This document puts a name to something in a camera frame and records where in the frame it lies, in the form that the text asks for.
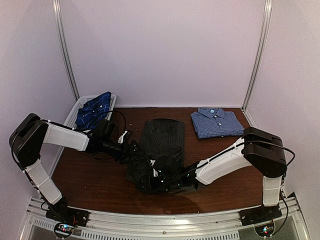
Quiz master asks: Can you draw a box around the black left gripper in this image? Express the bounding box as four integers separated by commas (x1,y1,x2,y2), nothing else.
101,138,146,165

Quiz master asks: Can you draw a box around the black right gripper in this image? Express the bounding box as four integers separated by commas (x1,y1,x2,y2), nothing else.
135,174,180,194

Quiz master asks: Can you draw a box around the black pinstriped long sleeve shirt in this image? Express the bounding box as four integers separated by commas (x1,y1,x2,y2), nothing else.
126,118,185,193

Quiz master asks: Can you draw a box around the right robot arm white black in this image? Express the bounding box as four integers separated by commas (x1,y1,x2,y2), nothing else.
134,127,288,221

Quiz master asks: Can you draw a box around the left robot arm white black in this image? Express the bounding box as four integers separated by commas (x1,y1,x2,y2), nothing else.
9,113,143,222

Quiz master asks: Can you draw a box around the dark blue plaid shirt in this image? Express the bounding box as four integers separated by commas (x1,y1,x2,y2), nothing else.
75,91,112,131

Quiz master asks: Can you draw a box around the white plastic laundry basket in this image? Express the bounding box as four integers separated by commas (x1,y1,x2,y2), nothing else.
64,93,117,129

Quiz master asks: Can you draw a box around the light blue checked folded shirt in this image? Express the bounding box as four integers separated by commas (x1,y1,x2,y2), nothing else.
190,108,245,139

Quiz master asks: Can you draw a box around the left round controller board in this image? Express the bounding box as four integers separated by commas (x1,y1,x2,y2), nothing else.
53,222,75,238

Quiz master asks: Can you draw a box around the round controller board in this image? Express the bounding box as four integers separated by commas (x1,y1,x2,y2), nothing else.
53,222,75,238
254,222,275,238

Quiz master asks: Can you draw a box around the right round controller board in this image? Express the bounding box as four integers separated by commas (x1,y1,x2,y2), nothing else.
254,222,275,238

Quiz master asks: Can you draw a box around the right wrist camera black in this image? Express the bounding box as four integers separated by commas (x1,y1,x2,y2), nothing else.
150,155,184,179

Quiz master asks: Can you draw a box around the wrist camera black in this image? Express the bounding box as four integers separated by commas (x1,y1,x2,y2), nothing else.
150,155,184,179
92,119,132,144

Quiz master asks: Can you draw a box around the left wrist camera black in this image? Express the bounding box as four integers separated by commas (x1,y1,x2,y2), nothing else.
92,119,132,144

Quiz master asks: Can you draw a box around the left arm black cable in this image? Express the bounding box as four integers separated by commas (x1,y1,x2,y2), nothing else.
99,109,127,141

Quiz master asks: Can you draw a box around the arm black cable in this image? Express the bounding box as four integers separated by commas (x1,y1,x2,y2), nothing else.
99,109,127,141
244,139,297,171

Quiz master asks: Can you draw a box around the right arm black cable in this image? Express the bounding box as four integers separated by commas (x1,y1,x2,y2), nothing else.
244,139,297,171

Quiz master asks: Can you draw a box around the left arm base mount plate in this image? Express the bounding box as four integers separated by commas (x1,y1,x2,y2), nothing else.
45,205,89,227

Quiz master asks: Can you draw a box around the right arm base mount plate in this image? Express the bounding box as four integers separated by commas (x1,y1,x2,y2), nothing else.
238,205,282,226

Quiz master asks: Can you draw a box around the aluminium front rail base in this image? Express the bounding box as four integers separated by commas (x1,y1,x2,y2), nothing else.
17,197,311,240

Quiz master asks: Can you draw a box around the right aluminium frame post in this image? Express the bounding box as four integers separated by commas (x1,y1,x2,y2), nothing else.
241,0,272,112

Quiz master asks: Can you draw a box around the aluminium frame post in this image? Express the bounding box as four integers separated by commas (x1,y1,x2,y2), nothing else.
241,0,272,112
52,0,80,101

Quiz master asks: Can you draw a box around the left aluminium frame post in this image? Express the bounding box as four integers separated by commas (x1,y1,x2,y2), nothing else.
52,0,80,101

